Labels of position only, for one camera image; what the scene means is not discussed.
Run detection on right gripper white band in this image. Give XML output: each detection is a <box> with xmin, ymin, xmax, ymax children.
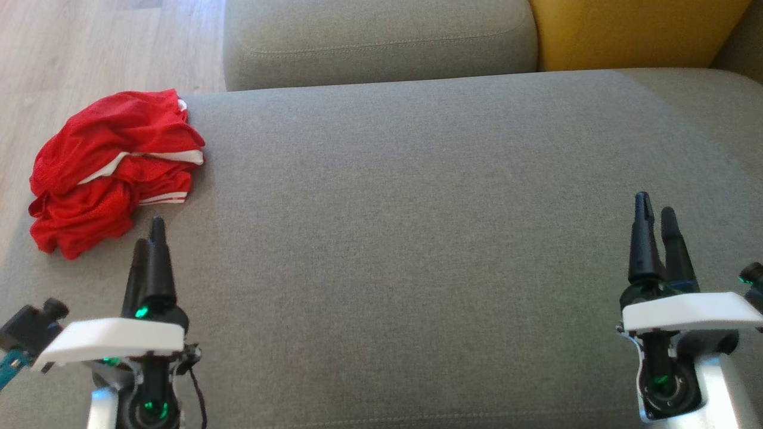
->
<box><xmin>619</xmin><ymin>191</ymin><xmax>763</xmax><ymax>421</ymax></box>

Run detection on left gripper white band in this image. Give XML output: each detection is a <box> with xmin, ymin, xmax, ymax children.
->
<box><xmin>33</xmin><ymin>217</ymin><xmax>201</xmax><ymax>429</ymax></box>

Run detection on red shorts with white stripe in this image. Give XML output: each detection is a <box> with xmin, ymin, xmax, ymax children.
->
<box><xmin>30</xmin><ymin>89</ymin><xmax>206</xmax><ymax>200</ymax></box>

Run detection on yellow sofa cushion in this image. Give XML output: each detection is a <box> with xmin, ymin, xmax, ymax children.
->
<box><xmin>529</xmin><ymin>0</ymin><xmax>753</xmax><ymax>72</ymax></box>

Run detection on grey-brown sofa back cushion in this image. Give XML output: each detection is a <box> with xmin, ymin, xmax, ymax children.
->
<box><xmin>711</xmin><ymin>0</ymin><xmax>763</xmax><ymax>84</ymax></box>

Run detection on large grey sofa seat cushion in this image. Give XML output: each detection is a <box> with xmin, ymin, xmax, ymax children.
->
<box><xmin>0</xmin><ymin>67</ymin><xmax>763</xmax><ymax>429</ymax></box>

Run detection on small grey sofa cushion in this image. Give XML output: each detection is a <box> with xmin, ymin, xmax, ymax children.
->
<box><xmin>224</xmin><ymin>0</ymin><xmax>539</xmax><ymax>92</ymax></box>

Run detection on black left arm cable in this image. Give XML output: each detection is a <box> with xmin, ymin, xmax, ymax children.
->
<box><xmin>188</xmin><ymin>363</ymin><xmax>207</xmax><ymax>429</ymax></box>

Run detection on teal left camera connector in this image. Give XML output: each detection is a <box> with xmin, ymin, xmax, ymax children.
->
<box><xmin>0</xmin><ymin>350</ymin><xmax>32</xmax><ymax>391</ymax></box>

